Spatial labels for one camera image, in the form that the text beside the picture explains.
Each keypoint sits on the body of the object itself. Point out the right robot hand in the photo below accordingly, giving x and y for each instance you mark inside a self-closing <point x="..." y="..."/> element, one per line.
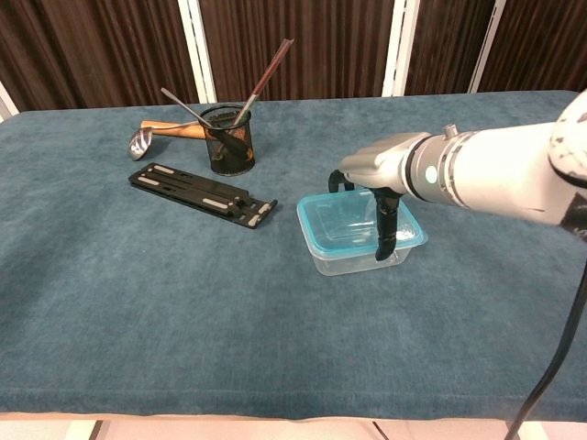
<point x="380" y="160"/>

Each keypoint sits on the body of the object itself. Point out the blue plastic lid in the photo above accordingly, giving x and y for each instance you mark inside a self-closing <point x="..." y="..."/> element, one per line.
<point x="339" y="220"/>

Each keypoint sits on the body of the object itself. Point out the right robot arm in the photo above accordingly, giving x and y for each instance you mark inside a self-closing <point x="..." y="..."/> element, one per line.
<point x="495" y="174"/>

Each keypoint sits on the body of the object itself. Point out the clear plastic container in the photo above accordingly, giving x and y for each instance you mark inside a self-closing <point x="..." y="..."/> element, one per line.
<point x="348" y="266"/>

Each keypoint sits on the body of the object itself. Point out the dark brown folding screen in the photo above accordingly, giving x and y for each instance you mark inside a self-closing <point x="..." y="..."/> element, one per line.
<point x="321" y="46"/>

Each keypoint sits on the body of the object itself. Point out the reddish brown chopstick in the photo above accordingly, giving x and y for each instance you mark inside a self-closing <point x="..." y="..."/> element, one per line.
<point x="273" y="69"/>
<point x="269" y="69"/>

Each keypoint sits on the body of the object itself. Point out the black mesh pen holder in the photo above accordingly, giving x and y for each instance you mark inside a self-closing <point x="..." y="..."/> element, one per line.
<point x="229" y="160"/>

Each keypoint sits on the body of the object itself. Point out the black flat folding stand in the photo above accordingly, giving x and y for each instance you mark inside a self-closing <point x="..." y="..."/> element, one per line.
<point x="183" y="185"/>

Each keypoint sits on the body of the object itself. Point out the metal spoon in cup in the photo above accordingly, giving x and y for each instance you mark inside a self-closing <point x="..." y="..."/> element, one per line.
<point x="183" y="105"/>

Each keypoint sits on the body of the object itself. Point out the teal tablecloth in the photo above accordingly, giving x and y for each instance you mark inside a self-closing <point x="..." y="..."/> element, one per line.
<point x="183" y="298"/>

